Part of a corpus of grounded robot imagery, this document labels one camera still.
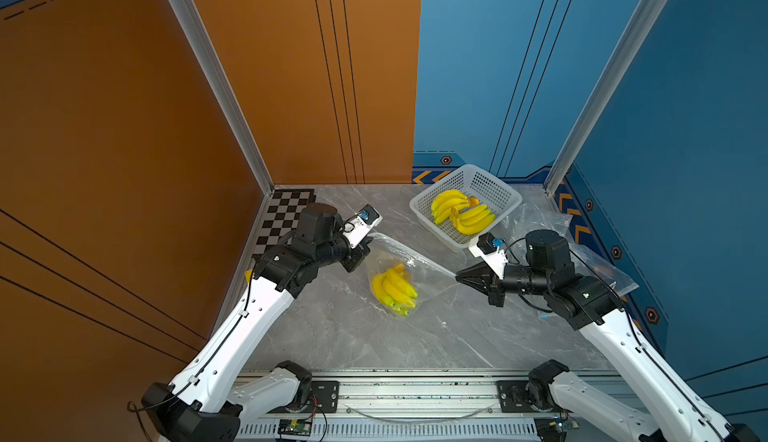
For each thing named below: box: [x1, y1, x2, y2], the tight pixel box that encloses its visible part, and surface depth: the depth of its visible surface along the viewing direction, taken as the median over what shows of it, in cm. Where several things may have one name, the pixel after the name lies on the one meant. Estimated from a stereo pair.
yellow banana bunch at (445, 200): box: [431, 189, 480, 225], surface depth 107 cm
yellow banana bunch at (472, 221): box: [450, 205, 497, 235], surface depth 105 cm
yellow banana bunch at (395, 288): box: [372, 264, 418, 316], surface depth 80 cm
